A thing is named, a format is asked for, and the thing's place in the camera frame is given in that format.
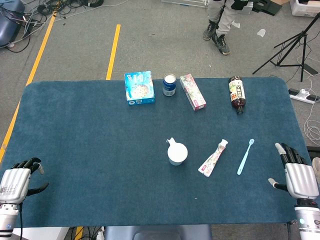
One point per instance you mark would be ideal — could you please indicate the floral toothpaste carton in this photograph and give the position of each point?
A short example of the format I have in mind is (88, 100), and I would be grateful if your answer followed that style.
(193, 92)

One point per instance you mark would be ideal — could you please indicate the dark blue machine base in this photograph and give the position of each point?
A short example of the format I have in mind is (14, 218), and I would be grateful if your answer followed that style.
(7, 27)

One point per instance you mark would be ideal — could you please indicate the silver flat metal frame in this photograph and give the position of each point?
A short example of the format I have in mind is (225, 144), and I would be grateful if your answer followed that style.
(185, 2)

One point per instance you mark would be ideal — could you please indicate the floral toothpaste tube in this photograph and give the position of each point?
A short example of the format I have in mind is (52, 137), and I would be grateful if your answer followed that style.
(215, 156)

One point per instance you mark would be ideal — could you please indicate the light blue hooked cup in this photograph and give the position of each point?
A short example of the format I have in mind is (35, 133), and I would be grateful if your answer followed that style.
(177, 152)

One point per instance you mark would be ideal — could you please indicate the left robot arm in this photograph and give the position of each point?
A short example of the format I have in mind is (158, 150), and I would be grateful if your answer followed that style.
(7, 220)

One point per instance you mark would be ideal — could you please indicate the dark tea bottle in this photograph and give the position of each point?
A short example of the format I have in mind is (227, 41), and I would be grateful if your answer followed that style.
(237, 92)

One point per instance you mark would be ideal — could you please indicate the white power strip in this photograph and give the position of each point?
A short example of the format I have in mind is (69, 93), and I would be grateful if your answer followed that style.
(300, 96)

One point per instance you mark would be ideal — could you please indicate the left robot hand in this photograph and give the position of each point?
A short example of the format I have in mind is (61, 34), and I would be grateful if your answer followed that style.
(15, 182)

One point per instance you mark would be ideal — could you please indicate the white plastic storage crate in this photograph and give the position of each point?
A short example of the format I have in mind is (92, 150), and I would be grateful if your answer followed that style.
(305, 8)

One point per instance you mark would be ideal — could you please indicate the blue soda can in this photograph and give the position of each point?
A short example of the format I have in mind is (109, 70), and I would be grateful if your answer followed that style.
(169, 86)

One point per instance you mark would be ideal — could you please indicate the blue cookie box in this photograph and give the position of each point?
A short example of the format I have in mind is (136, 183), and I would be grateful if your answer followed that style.
(140, 87)

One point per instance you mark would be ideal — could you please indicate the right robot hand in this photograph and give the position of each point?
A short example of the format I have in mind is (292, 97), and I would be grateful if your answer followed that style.
(300, 180)

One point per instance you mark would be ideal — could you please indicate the light blue toothbrush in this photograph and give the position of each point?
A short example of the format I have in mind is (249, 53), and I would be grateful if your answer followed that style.
(245, 157)

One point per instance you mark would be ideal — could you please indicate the blue table mat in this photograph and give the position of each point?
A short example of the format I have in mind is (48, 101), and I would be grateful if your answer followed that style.
(100, 150)

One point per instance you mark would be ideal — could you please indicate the white box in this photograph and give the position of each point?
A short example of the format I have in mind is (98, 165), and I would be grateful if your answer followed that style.
(37, 235)

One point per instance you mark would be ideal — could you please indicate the black tripod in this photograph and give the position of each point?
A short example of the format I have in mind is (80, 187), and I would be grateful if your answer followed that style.
(304, 50)

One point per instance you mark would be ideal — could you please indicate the person in grey trousers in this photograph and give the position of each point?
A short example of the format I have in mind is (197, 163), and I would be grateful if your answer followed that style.
(225, 15)

